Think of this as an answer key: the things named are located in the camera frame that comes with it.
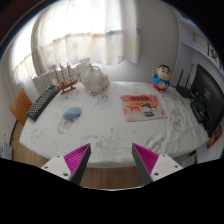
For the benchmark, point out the black computer keyboard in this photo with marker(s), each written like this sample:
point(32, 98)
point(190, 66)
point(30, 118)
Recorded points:
point(41, 103)

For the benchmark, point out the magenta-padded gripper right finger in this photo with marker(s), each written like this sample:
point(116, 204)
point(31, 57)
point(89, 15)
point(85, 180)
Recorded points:
point(146, 159)

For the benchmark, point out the large white conch shell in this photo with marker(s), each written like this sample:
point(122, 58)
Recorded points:
point(95, 81)

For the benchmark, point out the wooden model sailing ship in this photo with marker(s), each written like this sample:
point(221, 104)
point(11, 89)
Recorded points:
point(67, 83)

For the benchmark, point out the black computer monitor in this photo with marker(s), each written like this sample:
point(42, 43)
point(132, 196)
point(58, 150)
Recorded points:
point(210, 93)

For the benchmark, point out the white star-print curtain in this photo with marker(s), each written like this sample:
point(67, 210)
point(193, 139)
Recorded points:
point(86, 33)

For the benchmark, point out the cartoon boy figurine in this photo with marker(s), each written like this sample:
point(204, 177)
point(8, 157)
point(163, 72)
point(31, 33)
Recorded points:
point(162, 78)

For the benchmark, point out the red printed card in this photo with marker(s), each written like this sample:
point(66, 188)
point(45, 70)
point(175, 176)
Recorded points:
point(215, 137)

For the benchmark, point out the black router with antennas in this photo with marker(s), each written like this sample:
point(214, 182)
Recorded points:
point(185, 91)

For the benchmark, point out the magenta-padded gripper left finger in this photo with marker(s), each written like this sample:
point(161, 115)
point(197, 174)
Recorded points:
point(76, 158)

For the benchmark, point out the white printed tablecloth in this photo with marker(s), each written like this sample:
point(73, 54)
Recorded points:
point(106, 130)

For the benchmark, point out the light blue computer mouse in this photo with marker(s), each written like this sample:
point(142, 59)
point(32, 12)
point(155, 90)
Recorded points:
point(72, 113)

